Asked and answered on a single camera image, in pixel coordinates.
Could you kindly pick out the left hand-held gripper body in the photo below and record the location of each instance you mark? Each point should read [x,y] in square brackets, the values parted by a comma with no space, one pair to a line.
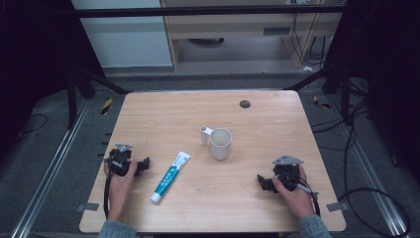
[119,162]

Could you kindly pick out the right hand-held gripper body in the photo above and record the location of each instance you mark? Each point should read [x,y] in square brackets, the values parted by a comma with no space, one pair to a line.
[286,172]

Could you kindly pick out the person's left hand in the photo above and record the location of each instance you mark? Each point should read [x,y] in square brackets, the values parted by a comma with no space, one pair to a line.
[119,191]

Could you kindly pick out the person's right hand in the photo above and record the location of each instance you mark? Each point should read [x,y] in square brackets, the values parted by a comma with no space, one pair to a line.
[298,200]

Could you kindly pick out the white and teal toothpaste tube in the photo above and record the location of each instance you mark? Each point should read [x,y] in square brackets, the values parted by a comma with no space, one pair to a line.
[169,178]

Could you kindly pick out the white cup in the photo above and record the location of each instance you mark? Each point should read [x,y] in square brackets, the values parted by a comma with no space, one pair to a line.
[220,145]

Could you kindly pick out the yellow and black tape strip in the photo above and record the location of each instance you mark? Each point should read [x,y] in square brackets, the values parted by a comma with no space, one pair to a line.
[106,106]
[321,103]

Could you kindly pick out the round grey table grommet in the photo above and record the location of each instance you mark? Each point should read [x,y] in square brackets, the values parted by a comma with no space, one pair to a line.
[245,104]

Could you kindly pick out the black metal stand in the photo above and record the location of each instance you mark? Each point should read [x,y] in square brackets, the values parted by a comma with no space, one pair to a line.
[72,99]
[345,95]

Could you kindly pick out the white cabinet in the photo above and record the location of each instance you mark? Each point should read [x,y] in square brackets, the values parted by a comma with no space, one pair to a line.
[125,43]

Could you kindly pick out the dark curtain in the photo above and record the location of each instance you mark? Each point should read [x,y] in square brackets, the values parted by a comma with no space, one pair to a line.
[386,66]
[33,59]

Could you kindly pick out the light wooden desk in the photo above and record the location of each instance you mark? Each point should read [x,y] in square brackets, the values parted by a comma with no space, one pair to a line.
[231,29]

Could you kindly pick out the grey metal table bracket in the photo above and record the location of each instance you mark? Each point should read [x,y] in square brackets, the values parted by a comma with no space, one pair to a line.
[87,207]
[338,206]

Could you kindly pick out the aluminium floor rail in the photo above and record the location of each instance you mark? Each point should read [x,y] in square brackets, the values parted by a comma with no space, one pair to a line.
[373,185]
[49,172]

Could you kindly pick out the black horizontal frame bar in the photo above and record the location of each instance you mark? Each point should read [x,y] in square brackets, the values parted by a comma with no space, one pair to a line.
[204,11]

